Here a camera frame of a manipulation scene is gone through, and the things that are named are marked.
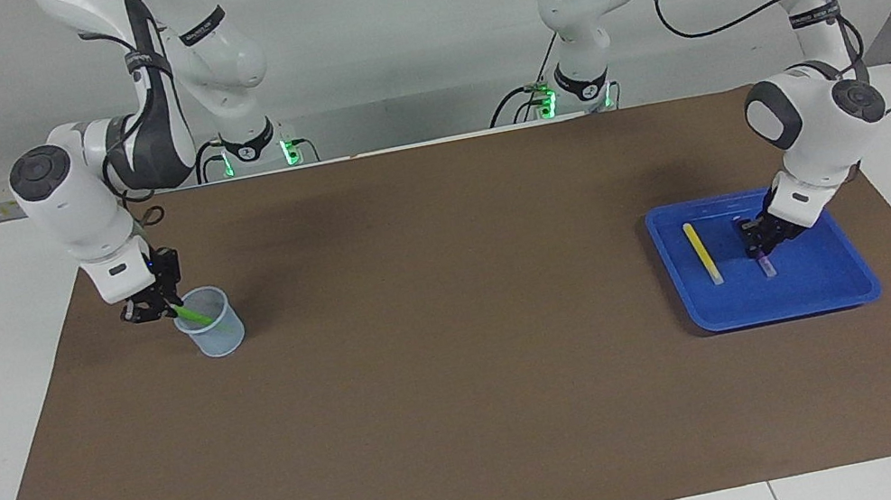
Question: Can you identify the green marker pen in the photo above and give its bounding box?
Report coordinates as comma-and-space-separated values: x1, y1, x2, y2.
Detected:
171, 297, 214, 330

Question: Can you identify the yellow marker pen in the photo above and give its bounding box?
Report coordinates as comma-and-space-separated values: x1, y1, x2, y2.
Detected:
682, 218, 726, 291

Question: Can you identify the blue plastic tray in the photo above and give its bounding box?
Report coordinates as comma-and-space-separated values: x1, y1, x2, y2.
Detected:
643, 170, 885, 342

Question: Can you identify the clear plastic cup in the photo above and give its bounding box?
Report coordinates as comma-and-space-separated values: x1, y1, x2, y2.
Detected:
169, 280, 250, 365

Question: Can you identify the brown table mat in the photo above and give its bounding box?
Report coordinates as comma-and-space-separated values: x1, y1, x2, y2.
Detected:
0, 60, 891, 500

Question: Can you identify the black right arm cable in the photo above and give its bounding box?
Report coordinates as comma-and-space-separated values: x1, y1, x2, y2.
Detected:
77, 14, 209, 234

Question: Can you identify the black base cable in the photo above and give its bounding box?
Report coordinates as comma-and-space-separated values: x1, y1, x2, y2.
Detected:
191, 135, 237, 185
477, 37, 577, 130

